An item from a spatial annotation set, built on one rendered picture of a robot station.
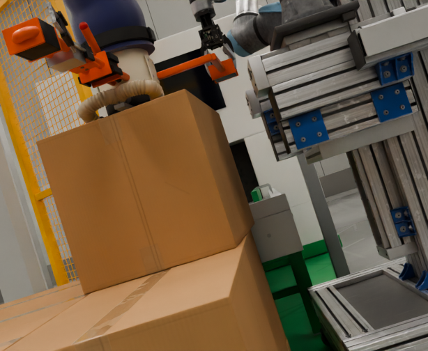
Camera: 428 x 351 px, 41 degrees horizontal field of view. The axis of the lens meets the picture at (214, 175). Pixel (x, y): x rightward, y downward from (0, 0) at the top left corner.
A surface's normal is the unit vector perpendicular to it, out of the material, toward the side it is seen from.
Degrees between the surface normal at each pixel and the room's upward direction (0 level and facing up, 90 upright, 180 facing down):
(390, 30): 90
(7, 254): 90
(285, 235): 90
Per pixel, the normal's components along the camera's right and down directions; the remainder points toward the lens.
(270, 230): -0.08, -0.01
